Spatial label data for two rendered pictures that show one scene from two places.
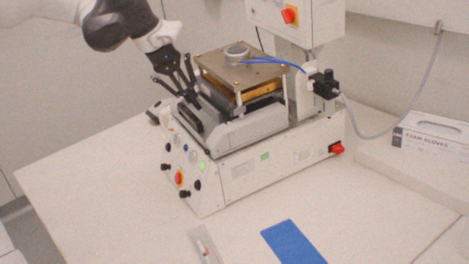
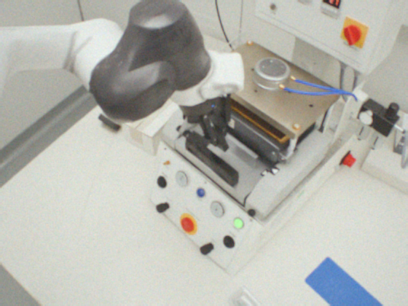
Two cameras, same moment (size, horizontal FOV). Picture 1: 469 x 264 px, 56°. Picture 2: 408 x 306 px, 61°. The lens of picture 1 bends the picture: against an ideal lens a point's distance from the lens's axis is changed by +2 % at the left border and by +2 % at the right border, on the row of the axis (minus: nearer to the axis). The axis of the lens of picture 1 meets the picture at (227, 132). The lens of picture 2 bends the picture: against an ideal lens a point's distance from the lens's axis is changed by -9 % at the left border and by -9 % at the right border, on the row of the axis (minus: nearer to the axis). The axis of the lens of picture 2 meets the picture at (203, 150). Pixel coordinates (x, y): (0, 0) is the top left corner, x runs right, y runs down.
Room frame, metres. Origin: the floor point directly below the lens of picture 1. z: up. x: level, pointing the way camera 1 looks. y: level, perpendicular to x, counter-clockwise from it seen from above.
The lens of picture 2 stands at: (0.65, 0.31, 1.64)
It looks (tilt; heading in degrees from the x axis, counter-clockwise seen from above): 51 degrees down; 338
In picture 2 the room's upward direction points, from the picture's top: straight up
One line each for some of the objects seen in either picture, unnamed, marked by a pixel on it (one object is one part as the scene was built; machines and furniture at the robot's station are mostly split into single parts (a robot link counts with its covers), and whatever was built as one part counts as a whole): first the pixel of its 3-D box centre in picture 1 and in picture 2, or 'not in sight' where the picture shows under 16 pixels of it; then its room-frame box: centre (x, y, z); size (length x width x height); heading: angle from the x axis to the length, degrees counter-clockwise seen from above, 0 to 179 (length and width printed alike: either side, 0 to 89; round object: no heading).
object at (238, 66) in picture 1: (251, 67); (284, 87); (1.18, -0.10, 1.08); 0.31 x 0.24 x 0.13; 23
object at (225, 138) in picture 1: (245, 130); (288, 174); (1.03, -0.05, 0.97); 0.26 x 0.05 x 0.07; 113
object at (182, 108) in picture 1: (189, 116); (210, 159); (1.11, 0.10, 0.99); 0.15 x 0.02 x 0.04; 23
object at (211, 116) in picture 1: (230, 106); (250, 132); (1.16, -0.02, 0.97); 0.30 x 0.22 x 0.08; 113
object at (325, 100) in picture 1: (321, 92); (373, 123); (1.03, -0.27, 1.05); 0.15 x 0.05 x 0.15; 23
